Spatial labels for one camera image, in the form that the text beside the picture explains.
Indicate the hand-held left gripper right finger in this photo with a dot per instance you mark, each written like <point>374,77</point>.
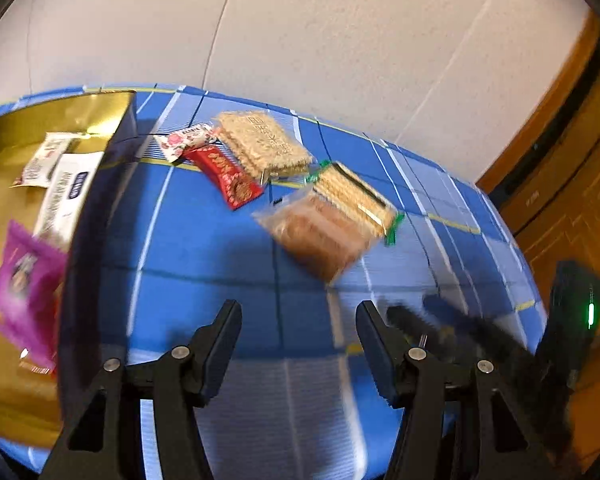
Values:
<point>382,355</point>

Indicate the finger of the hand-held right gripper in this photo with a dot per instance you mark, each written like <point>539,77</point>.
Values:
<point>462,319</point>
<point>410,322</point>

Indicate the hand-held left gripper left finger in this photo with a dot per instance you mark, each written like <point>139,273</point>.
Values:
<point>215,360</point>

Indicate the brown biscuit clear pack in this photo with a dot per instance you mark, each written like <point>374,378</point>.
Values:
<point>315,240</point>

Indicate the sesame bar green-edged pack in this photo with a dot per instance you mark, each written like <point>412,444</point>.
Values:
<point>352,197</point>

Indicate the red snack packet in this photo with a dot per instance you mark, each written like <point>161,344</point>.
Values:
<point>225,175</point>

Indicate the purple snack packet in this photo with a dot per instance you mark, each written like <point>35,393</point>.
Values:
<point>22,280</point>

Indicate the pink white candy packet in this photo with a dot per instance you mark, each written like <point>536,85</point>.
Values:
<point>182,142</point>

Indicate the white long sachet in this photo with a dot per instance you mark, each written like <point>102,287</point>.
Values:
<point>67,195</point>

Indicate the rice cracker clear pack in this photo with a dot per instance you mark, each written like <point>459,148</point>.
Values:
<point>262,142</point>

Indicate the white snack packet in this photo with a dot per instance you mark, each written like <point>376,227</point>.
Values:
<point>42,160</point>

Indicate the gold tin box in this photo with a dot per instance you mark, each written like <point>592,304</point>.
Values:
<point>10,130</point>

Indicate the blue plaid tablecloth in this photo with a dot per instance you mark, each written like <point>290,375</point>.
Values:
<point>205,260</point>

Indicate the wooden door frame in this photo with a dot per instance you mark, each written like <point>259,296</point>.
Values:
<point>570,185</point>

